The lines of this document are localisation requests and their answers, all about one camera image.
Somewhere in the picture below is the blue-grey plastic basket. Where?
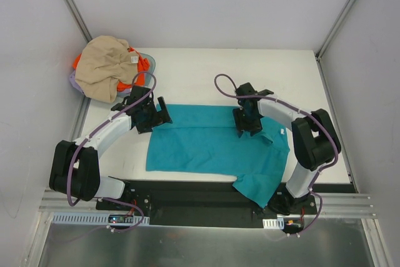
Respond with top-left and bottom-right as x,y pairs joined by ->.
68,49 -> 157,101

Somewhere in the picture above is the right slotted cable duct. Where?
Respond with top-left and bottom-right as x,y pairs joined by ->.
262,218 -> 284,230

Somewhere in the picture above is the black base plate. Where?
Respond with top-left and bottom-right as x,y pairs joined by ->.
95,180 -> 323,229

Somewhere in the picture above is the teal t-shirt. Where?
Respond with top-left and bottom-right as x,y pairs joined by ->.
146,104 -> 289,208

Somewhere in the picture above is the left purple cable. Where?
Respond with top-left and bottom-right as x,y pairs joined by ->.
67,71 -> 157,233

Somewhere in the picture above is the lavender t-shirt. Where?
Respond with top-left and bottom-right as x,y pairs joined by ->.
69,71 -> 152,97

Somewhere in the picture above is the left corner aluminium post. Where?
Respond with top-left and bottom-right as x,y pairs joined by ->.
63,0 -> 93,43

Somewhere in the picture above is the purple cable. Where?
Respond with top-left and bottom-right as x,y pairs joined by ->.
214,74 -> 341,239
67,71 -> 157,233

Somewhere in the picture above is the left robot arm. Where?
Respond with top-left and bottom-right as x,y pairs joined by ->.
49,86 -> 173,210

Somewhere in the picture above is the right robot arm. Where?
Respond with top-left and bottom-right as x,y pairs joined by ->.
233,83 -> 341,216

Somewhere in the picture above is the left slotted cable duct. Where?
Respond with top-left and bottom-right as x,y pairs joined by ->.
52,213 -> 150,226

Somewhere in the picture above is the right corner aluminium post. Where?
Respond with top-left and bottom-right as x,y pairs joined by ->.
315,0 -> 358,62

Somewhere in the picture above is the orange t-shirt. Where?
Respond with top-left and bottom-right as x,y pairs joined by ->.
72,47 -> 151,92

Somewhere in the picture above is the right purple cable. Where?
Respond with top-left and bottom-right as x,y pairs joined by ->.
214,74 -> 341,239

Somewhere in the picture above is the slotted cable duct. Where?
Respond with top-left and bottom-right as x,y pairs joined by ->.
52,213 -> 150,226
262,218 -> 284,230

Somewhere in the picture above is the beige t-shirt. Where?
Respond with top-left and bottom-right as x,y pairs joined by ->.
75,36 -> 139,103

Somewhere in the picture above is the corner aluminium post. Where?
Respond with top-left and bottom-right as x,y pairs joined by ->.
63,0 -> 93,43
315,0 -> 358,62

